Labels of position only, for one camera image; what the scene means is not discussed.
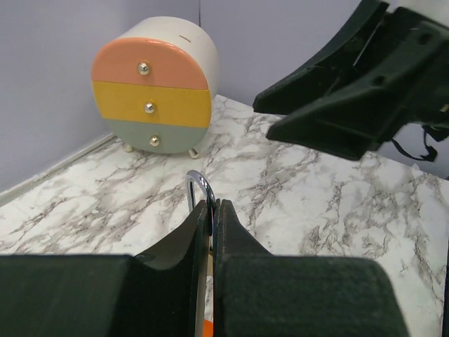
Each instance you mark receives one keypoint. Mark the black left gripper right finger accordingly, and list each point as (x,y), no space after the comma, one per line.
(257,293)

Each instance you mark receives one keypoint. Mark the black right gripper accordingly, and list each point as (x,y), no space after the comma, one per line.
(394,67)

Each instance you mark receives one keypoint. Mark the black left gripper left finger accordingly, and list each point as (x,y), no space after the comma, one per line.
(159,292)

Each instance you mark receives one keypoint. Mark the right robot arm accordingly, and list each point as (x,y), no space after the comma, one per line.
(435,10)

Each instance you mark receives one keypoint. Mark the orange black padlock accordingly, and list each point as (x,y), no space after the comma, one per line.
(207,328)

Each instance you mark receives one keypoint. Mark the round pastel drawer cabinet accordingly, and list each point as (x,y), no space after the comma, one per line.
(155,85)

